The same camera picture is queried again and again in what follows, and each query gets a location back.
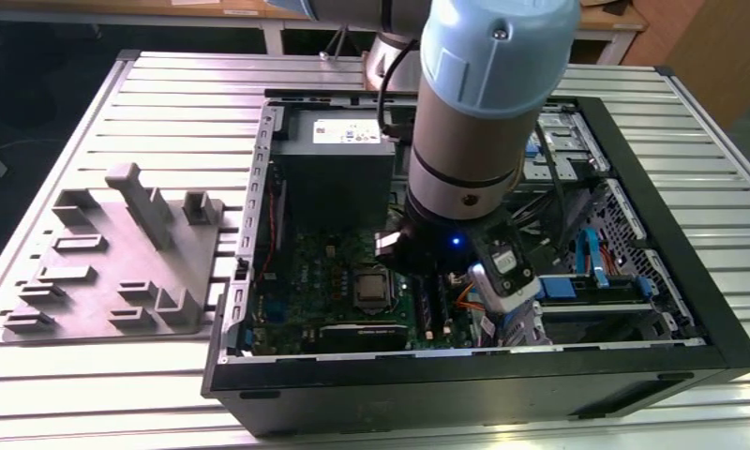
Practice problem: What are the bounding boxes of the brown wooden cabinet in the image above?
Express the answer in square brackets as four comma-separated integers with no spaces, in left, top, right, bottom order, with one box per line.
[624,0,750,137]

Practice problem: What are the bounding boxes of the black open PC case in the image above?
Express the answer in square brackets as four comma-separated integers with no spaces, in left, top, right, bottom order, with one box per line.
[200,87,750,440]

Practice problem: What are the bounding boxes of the dangling cable with plug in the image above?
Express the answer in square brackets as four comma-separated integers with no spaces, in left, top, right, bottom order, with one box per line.
[320,22,352,61]

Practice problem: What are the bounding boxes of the hard disk in blue carrier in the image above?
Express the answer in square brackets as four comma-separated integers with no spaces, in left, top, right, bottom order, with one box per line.
[537,274,656,308]

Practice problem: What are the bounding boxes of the metal drive cage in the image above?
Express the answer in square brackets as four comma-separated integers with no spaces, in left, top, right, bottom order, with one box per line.
[524,100,609,210]

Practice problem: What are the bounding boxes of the grey power supply unit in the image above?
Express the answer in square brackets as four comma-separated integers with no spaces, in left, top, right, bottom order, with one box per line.
[269,109,417,232]

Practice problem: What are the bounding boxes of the silver CPU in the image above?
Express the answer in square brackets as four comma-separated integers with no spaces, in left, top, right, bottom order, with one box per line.
[355,274,393,301]

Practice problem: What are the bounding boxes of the wooden workbench white frame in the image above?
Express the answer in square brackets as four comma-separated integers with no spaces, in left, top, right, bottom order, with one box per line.
[0,0,651,65]

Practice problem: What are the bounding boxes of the orange wire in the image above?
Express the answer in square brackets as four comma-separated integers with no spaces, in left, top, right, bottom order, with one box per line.
[455,280,487,311]

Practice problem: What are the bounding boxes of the CPU socket with cover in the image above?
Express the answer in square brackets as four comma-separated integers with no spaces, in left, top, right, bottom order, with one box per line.
[348,264,403,316]

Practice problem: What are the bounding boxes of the black graphics card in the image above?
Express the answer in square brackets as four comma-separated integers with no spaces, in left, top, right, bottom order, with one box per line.
[316,322,411,353]

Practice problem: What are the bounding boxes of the blue SATA wire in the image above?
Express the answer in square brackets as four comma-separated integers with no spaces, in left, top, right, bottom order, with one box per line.
[575,228,612,288]

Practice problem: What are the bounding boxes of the green motherboard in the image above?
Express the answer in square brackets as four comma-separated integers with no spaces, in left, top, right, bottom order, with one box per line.
[249,228,480,353]

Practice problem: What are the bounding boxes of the metal disk bay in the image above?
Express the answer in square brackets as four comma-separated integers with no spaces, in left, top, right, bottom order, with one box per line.
[503,299,705,348]

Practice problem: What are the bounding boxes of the red power wires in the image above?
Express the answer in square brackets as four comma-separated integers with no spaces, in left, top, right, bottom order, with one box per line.
[601,250,631,278]

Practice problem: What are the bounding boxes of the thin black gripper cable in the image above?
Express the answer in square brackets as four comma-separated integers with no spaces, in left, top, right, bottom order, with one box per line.
[376,39,424,141]

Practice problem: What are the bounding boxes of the grey parts rack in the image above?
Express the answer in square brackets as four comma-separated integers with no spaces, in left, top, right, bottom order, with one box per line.
[3,161,228,341]

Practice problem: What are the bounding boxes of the blue and purple wire bundle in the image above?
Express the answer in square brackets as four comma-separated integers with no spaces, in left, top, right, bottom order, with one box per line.
[475,307,517,349]

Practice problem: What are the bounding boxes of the RAM stick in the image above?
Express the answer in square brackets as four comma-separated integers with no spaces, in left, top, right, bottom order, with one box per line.
[415,276,437,332]

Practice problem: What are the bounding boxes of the red wire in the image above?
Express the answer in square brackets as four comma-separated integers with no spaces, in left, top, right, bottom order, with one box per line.
[259,180,284,282]

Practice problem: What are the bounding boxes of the black cable bundle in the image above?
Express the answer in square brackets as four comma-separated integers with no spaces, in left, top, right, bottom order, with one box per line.
[512,180,601,231]

